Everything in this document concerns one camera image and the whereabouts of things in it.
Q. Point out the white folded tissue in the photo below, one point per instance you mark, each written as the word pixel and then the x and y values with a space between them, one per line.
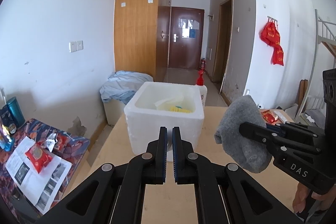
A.
pixel 167 103

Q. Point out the red hanging vests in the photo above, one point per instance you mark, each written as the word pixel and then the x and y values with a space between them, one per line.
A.
pixel 271 36

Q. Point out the yellow foam fruit net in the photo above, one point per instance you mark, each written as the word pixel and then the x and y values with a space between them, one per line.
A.
pixel 179 109

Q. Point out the double wall switch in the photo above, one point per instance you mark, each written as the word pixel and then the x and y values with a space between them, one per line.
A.
pixel 76 46

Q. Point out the dark brown entrance door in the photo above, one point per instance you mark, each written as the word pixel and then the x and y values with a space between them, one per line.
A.
pixel 186 36

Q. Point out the printed paper sheet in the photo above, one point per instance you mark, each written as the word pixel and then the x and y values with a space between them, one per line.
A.
pixel 39 188

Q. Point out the red snack packet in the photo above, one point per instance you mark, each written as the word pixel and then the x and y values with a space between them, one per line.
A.
pixel 269 116

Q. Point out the blue can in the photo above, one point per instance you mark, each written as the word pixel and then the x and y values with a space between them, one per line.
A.
pixel 16 112

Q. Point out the white metal bunk bed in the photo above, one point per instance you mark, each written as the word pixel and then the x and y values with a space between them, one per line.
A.
pixel 323 59

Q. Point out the wooden side door frame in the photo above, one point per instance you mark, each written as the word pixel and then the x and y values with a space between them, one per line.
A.
pixel 224 36

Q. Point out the wooden wardrobe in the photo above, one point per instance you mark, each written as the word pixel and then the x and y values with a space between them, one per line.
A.
pixel 141 36

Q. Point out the person's right hand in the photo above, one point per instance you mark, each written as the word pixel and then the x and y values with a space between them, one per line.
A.
pixel 302 193

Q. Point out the blue cloth pile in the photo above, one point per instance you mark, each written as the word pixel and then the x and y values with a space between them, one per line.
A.
pixel 123 85

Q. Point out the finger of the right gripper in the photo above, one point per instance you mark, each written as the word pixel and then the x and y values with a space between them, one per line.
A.
pixel 298 128
pixel 262 133

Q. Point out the white foam box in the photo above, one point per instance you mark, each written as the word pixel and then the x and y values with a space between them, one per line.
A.
pixel 144 120

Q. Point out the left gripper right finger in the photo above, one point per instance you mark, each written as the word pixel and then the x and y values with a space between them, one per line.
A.
pixel 225 193

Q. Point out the red snack bag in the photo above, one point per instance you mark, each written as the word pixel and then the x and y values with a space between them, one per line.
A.
pixel 38 157

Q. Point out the red fire extinguisher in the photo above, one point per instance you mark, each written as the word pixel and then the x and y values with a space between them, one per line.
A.
pixel 203 64

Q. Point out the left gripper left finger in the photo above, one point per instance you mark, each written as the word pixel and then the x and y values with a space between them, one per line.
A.
pixel 114 194

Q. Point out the patterned side table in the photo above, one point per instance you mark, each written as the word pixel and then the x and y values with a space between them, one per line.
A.
pixel 69 147

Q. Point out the white pump soap bottle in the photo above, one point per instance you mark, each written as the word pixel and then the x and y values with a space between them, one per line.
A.
pixel 201 85

